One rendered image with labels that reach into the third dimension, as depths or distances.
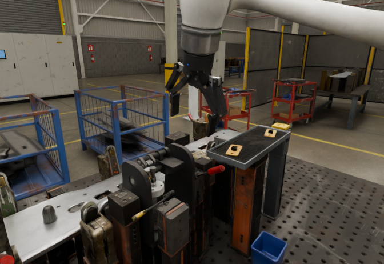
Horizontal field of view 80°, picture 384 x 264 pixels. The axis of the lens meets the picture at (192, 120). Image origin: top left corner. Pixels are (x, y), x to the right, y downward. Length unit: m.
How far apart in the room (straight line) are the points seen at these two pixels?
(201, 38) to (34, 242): 0.65
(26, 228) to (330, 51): 8.08
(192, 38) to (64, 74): 8.38
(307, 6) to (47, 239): 0.85
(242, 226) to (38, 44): 8.21
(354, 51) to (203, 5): 7.71
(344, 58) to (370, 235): 7.09
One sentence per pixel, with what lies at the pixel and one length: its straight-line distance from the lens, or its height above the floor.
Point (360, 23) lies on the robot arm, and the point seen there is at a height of 1.52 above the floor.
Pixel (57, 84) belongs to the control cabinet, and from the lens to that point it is 8.79.
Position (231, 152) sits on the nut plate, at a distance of 0.74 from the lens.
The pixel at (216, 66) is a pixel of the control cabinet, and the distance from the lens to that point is 11.30.
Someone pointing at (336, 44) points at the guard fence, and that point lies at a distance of 8.23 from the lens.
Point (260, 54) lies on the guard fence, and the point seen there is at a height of 1.42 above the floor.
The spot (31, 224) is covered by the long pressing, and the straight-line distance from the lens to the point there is 0.84.
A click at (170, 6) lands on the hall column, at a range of 8.26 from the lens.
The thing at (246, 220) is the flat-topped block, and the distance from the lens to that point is 0.95.
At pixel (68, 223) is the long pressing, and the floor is 1.00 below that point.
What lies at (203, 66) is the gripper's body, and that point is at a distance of 0.54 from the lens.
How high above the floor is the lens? 1.46
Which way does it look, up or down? 16 degrees down
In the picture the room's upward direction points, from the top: straight up
